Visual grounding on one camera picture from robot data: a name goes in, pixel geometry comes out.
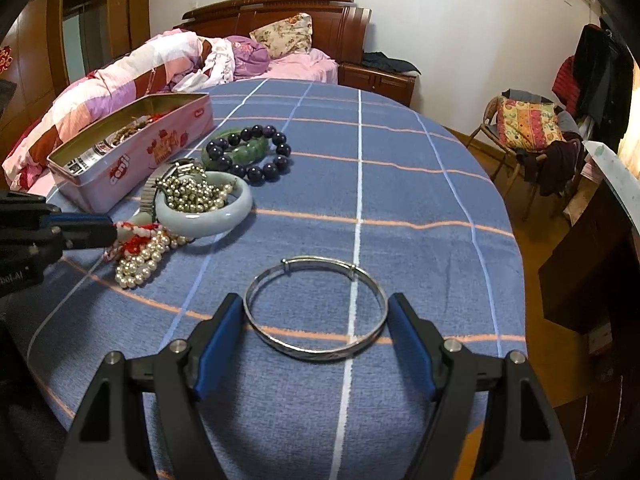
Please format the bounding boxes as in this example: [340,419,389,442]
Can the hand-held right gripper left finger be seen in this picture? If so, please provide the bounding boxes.
[55,293,244,480]

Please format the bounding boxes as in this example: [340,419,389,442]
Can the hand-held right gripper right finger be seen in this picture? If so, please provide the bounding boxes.
[389,292,576,480]

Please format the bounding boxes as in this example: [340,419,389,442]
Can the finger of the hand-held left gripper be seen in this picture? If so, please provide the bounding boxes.
[47,212,119,252]

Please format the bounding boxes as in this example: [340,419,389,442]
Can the pearl necklace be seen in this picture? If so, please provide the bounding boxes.
[114,227,196,290]

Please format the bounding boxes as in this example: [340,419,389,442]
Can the metal band wristwatch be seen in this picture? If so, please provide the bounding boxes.
[140,157,198,221]

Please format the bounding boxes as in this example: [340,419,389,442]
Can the pink tin box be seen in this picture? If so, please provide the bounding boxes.
[46,92,215,214]

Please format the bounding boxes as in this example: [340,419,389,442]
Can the metallic bead necklace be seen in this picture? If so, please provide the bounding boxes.
[156,162,236,213]

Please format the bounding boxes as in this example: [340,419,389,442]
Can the pale jade bangle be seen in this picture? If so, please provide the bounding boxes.
[154,171,254,237]

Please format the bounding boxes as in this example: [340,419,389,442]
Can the silver bangle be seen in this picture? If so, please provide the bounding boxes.
[243,256,389,361]

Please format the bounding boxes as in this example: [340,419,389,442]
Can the green jade bracelet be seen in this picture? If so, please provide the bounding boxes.
[201,130,271,171]

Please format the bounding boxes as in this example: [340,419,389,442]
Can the purple bead bracelet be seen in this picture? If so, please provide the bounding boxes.
[206,124,293,183]

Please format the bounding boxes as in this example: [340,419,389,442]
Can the pink patchwork quilt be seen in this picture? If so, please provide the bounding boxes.
[2,30,236,193]

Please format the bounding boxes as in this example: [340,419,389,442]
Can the wooden wardrobe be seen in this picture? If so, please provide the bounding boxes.
[0,0,151,161]

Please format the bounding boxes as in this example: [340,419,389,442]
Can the dark wooden cabinet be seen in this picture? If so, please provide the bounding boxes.
[537,175,640,336]

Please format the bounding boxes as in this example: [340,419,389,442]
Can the white floral garment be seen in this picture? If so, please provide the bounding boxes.
[172,40,236,93]

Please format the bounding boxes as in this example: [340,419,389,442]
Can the wooden chair with cushion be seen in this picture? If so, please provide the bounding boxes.
[467,89,586,221]

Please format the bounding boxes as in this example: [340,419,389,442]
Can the dark maroon clothing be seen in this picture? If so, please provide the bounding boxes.
[517,137,583,198]

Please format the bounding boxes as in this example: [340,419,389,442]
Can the purple garment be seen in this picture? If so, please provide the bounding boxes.
[225,35,273,81]

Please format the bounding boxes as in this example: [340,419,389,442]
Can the colourful patterned cushion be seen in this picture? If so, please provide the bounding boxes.
[495,97,566,153]

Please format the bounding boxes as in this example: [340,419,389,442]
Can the wooden nightstand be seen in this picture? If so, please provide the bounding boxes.
[337,60,418,108]

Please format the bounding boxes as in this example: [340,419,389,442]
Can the white speckled sheet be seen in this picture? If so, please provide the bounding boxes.
[582,140,640,196]

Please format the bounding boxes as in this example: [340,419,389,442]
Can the pink bed sheet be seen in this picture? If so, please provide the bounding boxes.
[260,47,341,86]

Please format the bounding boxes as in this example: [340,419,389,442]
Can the floral pillow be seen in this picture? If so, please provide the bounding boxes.
[249,12,313,58]

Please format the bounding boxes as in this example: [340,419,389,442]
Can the dark folded clothes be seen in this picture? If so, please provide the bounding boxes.
[361,51,422,77]

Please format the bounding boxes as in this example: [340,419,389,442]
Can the red hanging garment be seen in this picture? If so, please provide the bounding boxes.
[552,55,583,116]

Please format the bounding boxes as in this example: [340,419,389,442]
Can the wooden bed headboard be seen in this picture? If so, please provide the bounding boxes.
[172,0,373,66]

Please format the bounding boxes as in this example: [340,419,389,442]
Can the black hanging coat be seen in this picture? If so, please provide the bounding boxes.
[572,17,637,140]

